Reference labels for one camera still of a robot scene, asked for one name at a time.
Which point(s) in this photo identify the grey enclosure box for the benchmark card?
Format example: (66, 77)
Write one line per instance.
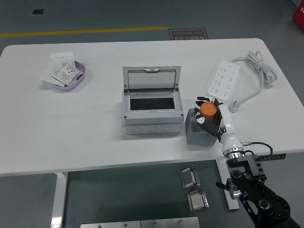
(152, 118)

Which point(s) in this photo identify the plain white card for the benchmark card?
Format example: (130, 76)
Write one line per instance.
(46, 76)

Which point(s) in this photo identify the black floor hatch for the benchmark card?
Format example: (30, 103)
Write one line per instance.
(38, 12)

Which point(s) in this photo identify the steel floor plate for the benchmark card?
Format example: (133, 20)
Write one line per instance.
(168, 223)
(109, 225)

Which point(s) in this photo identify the yellow floor tape line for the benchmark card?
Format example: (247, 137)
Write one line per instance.
(83, 31)

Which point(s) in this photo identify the red object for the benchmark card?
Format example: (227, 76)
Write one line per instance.
(299, 15)

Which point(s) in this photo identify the brown floor sign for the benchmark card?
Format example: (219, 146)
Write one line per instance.
(187, 34)

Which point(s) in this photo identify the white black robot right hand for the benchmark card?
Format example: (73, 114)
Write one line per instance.
(228, 121)

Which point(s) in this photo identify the white power strip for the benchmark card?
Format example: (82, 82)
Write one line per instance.
(223, 80)

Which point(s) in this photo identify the grey cube with round hole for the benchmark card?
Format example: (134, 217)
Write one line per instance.
(197, 137)

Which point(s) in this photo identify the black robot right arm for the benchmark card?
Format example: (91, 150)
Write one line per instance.
(249, 187)

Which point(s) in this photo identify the orange cylinder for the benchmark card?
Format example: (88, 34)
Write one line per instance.
(207, 109)

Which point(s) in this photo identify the purple plastic tray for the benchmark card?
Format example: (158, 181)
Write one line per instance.
(82, 68)

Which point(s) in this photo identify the small metal block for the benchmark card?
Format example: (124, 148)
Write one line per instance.
(197, 202)
(188, 178)

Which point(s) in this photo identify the black perforated bar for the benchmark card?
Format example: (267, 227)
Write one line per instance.
(273, 156)

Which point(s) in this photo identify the white wall switch plate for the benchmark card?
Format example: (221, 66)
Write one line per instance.
(61, 57)

